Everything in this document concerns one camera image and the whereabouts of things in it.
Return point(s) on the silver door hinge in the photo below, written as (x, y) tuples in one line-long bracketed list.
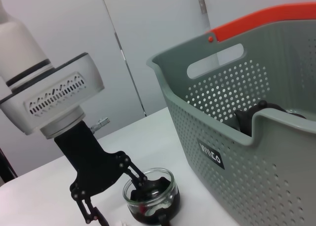
[(202, 4)]

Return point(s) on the glass teacup black holder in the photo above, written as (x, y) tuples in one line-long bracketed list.
[(174, 196)]

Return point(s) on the grey perforated plastic storage bin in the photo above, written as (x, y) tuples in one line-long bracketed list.
[(247, 186)]

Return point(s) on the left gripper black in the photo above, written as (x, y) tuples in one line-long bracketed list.
[(91, 161)]

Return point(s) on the dark clay teapot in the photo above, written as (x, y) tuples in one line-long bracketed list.
[(244, 122)]

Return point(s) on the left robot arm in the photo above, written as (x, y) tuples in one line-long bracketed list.
[(19, 46)]

